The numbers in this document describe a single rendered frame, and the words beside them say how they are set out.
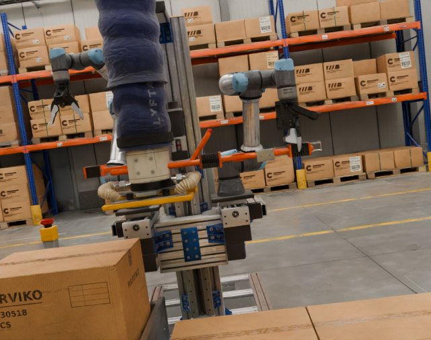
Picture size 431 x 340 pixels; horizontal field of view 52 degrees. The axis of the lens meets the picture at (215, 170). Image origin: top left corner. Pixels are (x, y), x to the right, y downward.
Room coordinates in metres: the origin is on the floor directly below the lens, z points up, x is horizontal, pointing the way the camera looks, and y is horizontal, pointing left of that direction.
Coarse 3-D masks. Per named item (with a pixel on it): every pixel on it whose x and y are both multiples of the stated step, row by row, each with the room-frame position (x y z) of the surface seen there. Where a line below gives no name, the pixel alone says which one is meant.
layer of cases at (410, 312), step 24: (264, 312) 1.92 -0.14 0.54; (288, 312) 1.89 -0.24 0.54; (312, 312) 1.86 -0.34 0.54; (336, 312) 1.83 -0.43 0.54; (360, 312) 1.79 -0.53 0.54; (384, 312) 1.77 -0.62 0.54; (408, 312) 1.74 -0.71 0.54; (192, 336) 1.79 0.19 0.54; (216, 336) 1.76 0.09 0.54; (240, 336) 1.73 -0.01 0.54; (264, 336) 1.70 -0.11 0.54; (288, 336) 1.67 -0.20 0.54; (312, 336) 1.65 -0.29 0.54; (336, 336) 1.62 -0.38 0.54; (360, 336) 1.60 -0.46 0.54; (384, 336) 1.57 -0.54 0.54; (408, 336) 1.55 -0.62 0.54
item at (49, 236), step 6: (42, 228) 2.28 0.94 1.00; (48, 228) 2.27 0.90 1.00; (54, 228) 2.29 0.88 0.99; (42, 234) 2.27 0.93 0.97; (48, 234) 2.27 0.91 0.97; (54, 234) 2.28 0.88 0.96; (42, 240) 2.27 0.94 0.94; (48, 240) 2.27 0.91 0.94; (54, 240) 2.28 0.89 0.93; (48, 246) 2.27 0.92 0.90; (54, 246) 2.27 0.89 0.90
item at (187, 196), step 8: (168, 192) 1.66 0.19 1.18; (192, 192) 1.69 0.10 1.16; (120, 200) 1.68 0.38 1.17; (128, 200) 1.65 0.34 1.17; (136, 200) 1.64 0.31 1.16; (144, 200) 1.63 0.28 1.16; (152, 200) 1.62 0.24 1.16; (160, 200) 1.62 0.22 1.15; (168, 200) 1.62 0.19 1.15; (176, 200) 1.62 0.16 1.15; (184, 200) 1.62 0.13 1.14; (104, 208) 1.63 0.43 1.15; (112, 208) 1.63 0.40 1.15; (120, 208) 1.63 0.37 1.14
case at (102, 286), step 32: (32, 256) 1.88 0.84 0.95; (64, 256) 1.81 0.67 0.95; (96, 256) 1.73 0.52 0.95; (128, 256) 1.76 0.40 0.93; (0, 288) 1.61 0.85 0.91; (32, 288) 1.60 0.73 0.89; (64, 288) 1.60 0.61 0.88; (96, 288) 1.59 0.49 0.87; (128, 288) 1.69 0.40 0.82; (0, 320) 1.61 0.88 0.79; (32, 320) 1.60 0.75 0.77; (64, 320) 1.60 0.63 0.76; (96, 320) 1.59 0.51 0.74; (128, 320) 1.63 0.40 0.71
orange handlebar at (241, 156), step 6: (276, 150) 1.72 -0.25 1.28; (282, 150) 1.71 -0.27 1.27; (288, 150) 1.71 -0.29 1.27; (222, 156) 1.77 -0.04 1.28; (228, 156) 1.73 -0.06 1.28; (234, 156) 1.72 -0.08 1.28; (240, 156) 1.72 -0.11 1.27; (246, 156) 1.72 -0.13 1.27; (252, 156) 1.72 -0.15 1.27; (174, 162) 1.78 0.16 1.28; (180, 162) 1.74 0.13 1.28; (186, 162) 1.73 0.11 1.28; (192, 162) 1.73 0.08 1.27; (198, 162) 1.73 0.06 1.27; (108, 168) 2.03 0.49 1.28; (114, 168) 2.02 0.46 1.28; (120, 168) 2.02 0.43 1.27; (126, 168) 1.79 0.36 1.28; (114, 174) 1.74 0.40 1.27; (120, 174) 1.74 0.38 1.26
